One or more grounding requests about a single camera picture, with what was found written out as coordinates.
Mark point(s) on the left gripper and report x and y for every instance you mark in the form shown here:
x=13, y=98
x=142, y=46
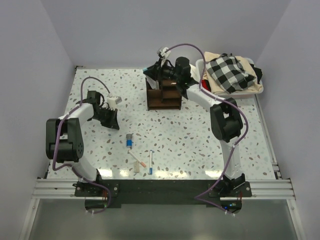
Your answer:
x=112, y=123

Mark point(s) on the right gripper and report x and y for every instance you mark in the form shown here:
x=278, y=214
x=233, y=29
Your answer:
x=155, y=72

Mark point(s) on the blue grey correction bottle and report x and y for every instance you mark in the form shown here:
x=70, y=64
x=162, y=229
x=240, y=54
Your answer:
x=129, y=140

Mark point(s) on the brown wooden desk organizer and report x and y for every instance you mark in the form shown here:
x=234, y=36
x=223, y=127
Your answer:
x=165, y=97

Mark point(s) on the white pen orange tip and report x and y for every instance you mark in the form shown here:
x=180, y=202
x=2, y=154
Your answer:
x=137, y=159

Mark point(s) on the blue white marker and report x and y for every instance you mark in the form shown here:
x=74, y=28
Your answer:
x=150, y=162

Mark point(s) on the grey white pen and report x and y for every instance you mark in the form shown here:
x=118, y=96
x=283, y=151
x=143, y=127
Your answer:
x=157, y=85

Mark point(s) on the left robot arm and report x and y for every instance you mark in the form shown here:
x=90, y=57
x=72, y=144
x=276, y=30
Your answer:
x=64, y=143

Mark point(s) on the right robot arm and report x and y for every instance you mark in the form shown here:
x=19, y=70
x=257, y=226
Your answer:
x=225, y=118

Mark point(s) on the beige eraser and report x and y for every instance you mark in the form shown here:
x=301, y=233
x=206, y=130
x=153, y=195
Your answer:
x=136, y=166

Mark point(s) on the checkered black white cloth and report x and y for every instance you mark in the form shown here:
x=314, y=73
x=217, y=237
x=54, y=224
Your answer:
x=229, y=74

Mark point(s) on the white laundry basket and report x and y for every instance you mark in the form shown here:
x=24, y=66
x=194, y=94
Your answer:
x=230, y=80

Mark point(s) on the beige cloth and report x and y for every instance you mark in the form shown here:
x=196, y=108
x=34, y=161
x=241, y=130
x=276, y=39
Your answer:
x=240, y=75

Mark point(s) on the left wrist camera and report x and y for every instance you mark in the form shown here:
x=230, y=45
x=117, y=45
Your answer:
x=113, y=101

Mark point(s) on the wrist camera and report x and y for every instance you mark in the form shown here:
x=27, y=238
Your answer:
x=113, y=101
x=163, y=54

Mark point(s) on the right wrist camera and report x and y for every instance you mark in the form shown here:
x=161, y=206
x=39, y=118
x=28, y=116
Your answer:
x=163, y=54

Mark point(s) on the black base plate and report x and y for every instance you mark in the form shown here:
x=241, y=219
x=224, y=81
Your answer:
x=114, y=193

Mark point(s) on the aluminium rail frame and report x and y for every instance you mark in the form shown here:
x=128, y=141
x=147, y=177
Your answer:
x=275, y=189

